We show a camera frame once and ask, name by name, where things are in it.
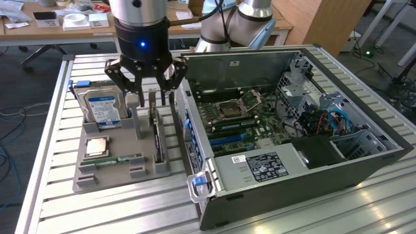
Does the white paper stack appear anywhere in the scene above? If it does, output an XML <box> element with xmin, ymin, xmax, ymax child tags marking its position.
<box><xmin>174</xmin><ymin>11</ymin><xmax>202</xmax><ymax>30</ymax></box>

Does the grey parts rack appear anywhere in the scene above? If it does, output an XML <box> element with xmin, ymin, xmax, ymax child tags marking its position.
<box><xmin>73</xmin><ymin>94</ymin><xmax>172</xmax><ymax>193</ymax></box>

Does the black RAM stick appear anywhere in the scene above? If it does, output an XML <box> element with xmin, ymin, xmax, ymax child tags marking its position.
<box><xmin>212</xmin><ymin>118</ymin><xmax>257</xmax><ymax>131</ymax></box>

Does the silver CPU chip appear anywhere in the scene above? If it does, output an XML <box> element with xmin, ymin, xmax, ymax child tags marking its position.
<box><xmin>84</xmin><ymin>137</ymin><xmax>109</xmax><ymax>156</ymax></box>

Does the flat white box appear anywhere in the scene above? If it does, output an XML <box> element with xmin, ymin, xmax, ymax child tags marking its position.
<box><xmin>61</xmin><ymin>21</ymin><xmax>92</xmax><ymax>32</ymax></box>

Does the plain white box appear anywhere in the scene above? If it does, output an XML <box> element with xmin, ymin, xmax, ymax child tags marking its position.
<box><xmin>88</xmin><ymin>13</ymin><xmax>109</xmax><ymax>29</ymax></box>

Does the blue wire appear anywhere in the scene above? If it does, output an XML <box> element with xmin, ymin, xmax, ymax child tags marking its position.
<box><xmin>326</xmin><ymin>109</ymin><xmax>353</xmax><ymax>136</ymax></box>

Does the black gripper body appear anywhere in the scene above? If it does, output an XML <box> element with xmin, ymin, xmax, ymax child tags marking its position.
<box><xmin>113</xmin><ymin>19</ymin><xmax>173</xmax><ymax>77</ymax></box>

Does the green graphics card black heatsink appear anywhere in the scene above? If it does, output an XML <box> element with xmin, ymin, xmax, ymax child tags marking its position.
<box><xmin>148</xmin><ymin>88</ymin><xmax>164</xmax><ymax>164</ymax></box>

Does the black caster leg frame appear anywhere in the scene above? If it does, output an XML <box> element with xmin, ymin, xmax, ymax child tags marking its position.
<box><xmin>17</xmin><ymin>42</ymin><xmax>100</xmax><ymax>72</ymax></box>

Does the grey case handle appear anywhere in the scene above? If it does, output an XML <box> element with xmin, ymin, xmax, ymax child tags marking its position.
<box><xmin>185</xmin><ymin>170</ymin><xmax>216</xmax><ymax>203</ymax></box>

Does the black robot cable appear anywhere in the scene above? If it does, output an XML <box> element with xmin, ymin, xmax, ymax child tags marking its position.
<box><xmin>168</xmin><ymin>0</ymin><xmax>233</xmax><ymax>48</ymax></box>

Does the clear plastic bag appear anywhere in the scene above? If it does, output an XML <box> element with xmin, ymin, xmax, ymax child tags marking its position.
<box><xmin>0</xmin><ymin>1</ymin><xmax>32</xmax><ymax>22</ymax></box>

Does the metal socket cover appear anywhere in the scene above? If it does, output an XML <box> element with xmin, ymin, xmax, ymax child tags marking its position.
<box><xmin>238</xmin><ymin>89</ymin><xmax>262</xmax><ymax>108</ymax></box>

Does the white tape roll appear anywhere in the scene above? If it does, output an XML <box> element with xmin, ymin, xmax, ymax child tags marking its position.
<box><xmin>62</xmin><ymin>13</ymin><xmax>85</xmax><ymax>25</ymax></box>

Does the wooden desk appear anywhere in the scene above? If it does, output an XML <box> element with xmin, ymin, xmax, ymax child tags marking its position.
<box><xmin>114</xmin><ymin>0</ymin><xmax>294</xmax><ymax>53</ymax></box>
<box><xmin>0</xmin><ymin>0</ymin><xmax>117</xmax><ymax>47</ymax></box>

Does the hard disk blue carrier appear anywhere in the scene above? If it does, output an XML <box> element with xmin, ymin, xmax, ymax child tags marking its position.
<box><xmin>69</xmin><ymin>77</ymin><xmax>128</xmax><ymax>130</ymax></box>

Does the white paper label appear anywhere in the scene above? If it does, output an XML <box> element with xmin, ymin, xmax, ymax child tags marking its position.
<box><xmin>4</xmin><ymin>21</ymin><xmax>29</xmax><ymax>29</ymax></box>

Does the dark grey PC case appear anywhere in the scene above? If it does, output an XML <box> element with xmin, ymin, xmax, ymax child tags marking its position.
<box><xmin>172</xmin><ymin>47</ymin><xmax>416</xmax><ymax>231</ymax></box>

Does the black power connector cluster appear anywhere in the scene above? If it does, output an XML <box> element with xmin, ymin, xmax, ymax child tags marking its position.
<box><xmin>297</xmin><ymin>111</ymin><xmax>322</xmax><ymax>137</ymax></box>

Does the CPU socket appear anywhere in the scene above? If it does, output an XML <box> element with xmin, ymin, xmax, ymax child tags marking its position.
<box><xmin>216</xmin><ymin>99</ymin><xmax>242</xmax><ymax>120</ymax></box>

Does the metal disk bay cage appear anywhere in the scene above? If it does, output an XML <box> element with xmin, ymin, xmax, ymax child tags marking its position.
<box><xmin>274</xmin><ymin>70</ymin><xmax>328</xmax><ymax>122</ymax></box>

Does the white table frame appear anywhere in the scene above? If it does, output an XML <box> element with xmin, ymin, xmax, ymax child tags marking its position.
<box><xmin>356</xmin><ymin>0</ymin><xmax>416</xmax><ymax>67</ymax></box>

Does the grey power supply unit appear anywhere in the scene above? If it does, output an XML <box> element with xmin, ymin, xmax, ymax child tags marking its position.
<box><xmin>202</xmin><ymin>143</ymin><xmax>309</xmax><ymax>197</ymax></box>

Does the white power box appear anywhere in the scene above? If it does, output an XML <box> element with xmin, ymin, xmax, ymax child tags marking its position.
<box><xmin>346</xmin><ymin>30</ymin><xmax>362</xmax><ymax>53</ymax></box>

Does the metal drive bracket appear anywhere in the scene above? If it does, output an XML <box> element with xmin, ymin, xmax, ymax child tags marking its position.
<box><xmin>329</xmin><ymin>129</ymin><xmax>389</xmax><ymax>160</ymax></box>

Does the white box black top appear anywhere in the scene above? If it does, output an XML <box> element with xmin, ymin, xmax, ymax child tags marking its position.
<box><xmin>32</xmin><ymin>11</ymin><xmax>60</xmax><ymax>28</ymax></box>

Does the blue floor cable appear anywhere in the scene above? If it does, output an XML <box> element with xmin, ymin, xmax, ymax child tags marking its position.
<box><xmin>0</xmin><ymin>117</ymin><xmax>26</xmax><ymax>211</ymax></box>

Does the green RAM stick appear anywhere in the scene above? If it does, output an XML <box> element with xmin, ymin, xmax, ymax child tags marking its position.
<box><xmin>80</xmin><ymin>153</ymin><xmax>142</xmax><ymax>166</ymax></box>

